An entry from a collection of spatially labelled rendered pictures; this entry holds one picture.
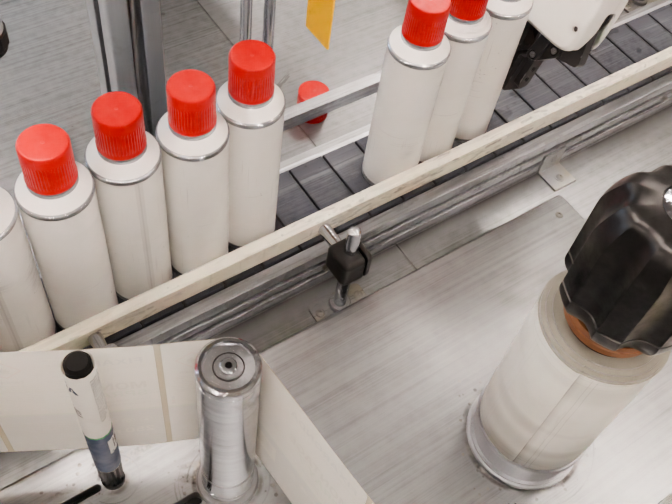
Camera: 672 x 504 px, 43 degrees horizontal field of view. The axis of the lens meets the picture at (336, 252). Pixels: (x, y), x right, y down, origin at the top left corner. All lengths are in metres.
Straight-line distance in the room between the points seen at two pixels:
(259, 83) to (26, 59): 0.44
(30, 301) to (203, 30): 0.47
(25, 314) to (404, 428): 0.30
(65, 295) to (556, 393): 0.36
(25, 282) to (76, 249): 0.04
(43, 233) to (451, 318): 0.34
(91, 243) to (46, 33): 0.45
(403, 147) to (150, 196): 0.25
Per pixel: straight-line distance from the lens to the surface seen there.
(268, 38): 0.72
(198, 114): 0.58
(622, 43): 1.04
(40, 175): 0.56
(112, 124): 0.56
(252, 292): 0.73
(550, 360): 0.53
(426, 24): 0.67
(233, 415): 0.50
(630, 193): 0.46
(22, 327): 0.67
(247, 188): 0.68
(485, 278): 0.77
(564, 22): 0.80
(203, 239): 0.68
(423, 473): 0.67
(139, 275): 0.68
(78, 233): 0.60
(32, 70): 0.98
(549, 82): 0.95
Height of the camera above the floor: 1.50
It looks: 55 degrees down
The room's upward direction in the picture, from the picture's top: 11 degrees clockwise
